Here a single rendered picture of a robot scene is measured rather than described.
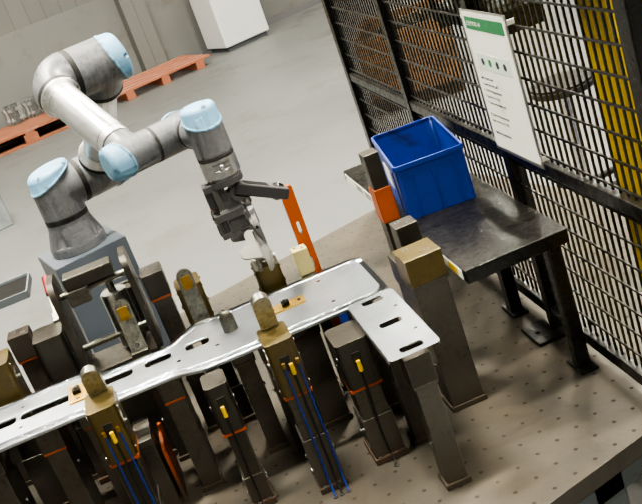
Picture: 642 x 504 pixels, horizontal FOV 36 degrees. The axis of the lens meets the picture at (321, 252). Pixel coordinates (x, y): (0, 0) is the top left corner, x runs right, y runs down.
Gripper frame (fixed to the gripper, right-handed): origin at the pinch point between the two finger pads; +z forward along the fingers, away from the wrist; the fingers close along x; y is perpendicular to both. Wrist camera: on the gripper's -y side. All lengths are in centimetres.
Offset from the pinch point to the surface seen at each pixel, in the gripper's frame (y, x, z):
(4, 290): 57, -36, -5
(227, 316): 12.4, 1.4, 7.5
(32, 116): 117, -997, 93
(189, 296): 18.2, -14.5, 6.1
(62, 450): 54, 5, 19
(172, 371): 26.9, 7.9, 11.1
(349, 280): -14.3, 0.6, 11.4
